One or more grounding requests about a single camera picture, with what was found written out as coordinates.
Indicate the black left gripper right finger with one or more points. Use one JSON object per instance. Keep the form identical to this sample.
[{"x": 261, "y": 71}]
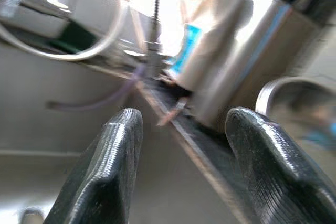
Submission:
[{"x": 275, "y": 176}]

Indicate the dark green scrub sponge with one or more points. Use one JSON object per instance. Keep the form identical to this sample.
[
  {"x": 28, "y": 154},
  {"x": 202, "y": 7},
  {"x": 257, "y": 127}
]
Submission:
[{"x": 76, "y": 37}]

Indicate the stainless steel sink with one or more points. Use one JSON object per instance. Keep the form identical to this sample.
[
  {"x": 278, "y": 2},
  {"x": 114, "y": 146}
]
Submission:
[{"x": 52, "y": 129}]

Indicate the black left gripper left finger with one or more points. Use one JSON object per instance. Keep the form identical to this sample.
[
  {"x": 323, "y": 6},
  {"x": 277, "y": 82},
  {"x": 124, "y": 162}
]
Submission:
[{"x": 105, "y": 171}]

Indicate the white looped water tube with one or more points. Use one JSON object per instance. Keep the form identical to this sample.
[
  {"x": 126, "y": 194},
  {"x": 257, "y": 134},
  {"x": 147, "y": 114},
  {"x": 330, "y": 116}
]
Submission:
[{"x": 78, "y": 56}]

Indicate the steel bowl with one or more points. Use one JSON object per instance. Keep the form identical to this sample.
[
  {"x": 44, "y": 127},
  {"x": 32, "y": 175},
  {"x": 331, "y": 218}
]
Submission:
[{"x": 302, "y": 108}]

